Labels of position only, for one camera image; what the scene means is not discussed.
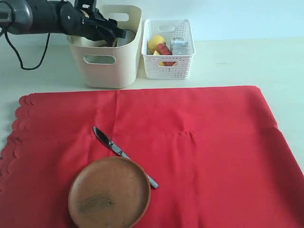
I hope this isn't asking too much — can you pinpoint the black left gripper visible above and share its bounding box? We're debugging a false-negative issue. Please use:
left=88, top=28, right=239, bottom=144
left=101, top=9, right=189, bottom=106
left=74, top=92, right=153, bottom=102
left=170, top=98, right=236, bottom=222
left=59, top=0, right=126, bottom=44

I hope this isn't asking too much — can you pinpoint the stainless steel cup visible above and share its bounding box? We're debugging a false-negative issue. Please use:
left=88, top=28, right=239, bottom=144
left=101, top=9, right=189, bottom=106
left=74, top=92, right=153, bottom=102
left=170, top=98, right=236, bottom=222
left=115, top=29, right=136, bottom=47

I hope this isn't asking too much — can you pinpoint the yellow lemon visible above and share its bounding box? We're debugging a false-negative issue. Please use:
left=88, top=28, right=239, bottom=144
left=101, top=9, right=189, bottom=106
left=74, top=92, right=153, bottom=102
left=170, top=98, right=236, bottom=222
left=147, top=35, right=166, bottom=54

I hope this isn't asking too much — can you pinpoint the red sausage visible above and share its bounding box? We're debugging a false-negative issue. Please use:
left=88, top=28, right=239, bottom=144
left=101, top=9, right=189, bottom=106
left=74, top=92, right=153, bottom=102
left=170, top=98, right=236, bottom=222
left=157, top=43, right=172, bottom=56

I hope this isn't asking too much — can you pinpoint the yellow cheese wedge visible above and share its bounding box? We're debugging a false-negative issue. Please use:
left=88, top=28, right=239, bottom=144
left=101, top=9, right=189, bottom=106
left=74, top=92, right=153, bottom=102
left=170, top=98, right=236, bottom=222
left=153, top=50, right=166, bottom=67

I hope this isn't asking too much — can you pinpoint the blue white milk carton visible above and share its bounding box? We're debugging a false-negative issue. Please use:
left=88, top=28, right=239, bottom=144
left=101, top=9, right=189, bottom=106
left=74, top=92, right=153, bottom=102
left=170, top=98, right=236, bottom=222
left=170, top=38, right=189, bottom=55

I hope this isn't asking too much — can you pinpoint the metal table knife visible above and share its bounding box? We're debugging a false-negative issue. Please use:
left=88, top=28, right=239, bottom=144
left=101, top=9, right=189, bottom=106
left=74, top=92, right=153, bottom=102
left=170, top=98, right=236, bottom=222
left=93, top=126, right=160, bottom=190

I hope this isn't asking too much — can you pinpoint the brown clay plate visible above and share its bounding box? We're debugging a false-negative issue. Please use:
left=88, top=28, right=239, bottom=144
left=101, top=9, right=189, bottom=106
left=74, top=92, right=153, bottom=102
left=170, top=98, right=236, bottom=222
left=68, top=156, right=151, bottom=228

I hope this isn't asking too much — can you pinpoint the red tablecloth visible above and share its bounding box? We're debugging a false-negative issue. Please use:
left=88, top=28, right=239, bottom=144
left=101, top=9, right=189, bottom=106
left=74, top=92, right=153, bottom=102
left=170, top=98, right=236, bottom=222
left=0, top=86, right=304, bottom=228

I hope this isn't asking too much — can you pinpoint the pale green ceramic bowl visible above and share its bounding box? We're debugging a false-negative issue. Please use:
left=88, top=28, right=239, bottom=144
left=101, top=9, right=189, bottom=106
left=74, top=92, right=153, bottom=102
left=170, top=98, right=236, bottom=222
left=84, top=55, right=116, bottom=65

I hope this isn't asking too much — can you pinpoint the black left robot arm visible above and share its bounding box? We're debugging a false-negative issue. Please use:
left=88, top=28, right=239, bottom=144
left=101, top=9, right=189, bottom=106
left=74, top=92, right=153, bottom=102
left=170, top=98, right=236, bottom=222
left=0, top=0, right=126, bottom=43

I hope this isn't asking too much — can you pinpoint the cream plastic tub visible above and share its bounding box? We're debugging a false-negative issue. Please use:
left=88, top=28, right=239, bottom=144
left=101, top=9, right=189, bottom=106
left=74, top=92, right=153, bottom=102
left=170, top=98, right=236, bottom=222
left=67, top=3, right=143, bottom=88

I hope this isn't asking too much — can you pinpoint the white perforated plastic basket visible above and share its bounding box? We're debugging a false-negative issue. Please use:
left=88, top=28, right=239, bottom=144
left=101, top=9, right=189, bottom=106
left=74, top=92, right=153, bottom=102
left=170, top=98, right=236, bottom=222
left=142, top=19, right=195, bottom=79

